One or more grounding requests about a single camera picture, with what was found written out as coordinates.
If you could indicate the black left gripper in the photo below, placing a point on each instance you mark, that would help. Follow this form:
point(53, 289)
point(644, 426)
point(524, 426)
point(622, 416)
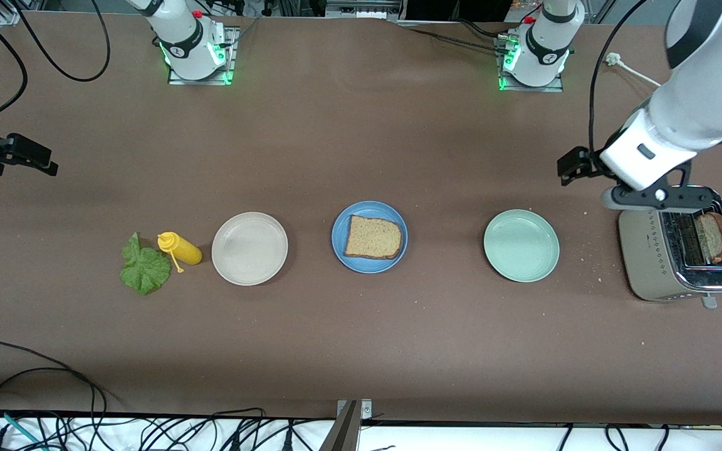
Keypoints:
point(581, 163)

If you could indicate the green lettuce leaf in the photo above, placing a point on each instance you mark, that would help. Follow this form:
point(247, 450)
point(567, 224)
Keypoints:
point(145, 269)

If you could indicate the yellow squeeze bottle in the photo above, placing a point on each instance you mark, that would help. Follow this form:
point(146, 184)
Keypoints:
point(187, 250)

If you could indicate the brown bread slice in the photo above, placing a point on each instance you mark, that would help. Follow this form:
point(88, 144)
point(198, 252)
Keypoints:
point(715, 238)
point(372, 238)

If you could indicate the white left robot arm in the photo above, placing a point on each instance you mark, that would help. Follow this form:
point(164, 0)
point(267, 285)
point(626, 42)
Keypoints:
point(693, 100)

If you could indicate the mint green plate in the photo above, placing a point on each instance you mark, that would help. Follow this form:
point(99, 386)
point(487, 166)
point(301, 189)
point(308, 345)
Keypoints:
point(521, 245)

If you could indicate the blue plate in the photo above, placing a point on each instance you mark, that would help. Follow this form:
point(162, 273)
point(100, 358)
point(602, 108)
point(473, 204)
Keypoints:
point(338, 241)

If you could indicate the beige plate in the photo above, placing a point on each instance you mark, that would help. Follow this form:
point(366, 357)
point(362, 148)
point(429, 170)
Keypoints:
point(249, 248)

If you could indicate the beige and chrome toaster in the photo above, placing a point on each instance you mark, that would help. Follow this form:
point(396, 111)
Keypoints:
point(646, 263)

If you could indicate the grey metal box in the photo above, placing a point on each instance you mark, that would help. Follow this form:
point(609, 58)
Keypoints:
point(361, 7)

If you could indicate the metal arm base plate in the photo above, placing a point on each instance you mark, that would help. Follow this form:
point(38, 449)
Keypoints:
point(230, 44)
point(530, 89)

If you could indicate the silver table corner bracket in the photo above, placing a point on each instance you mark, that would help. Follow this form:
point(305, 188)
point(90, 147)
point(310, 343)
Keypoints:
point(4, 17)

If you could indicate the metal table edge bracket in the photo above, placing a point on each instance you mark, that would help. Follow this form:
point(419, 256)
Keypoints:
point(364, 410)

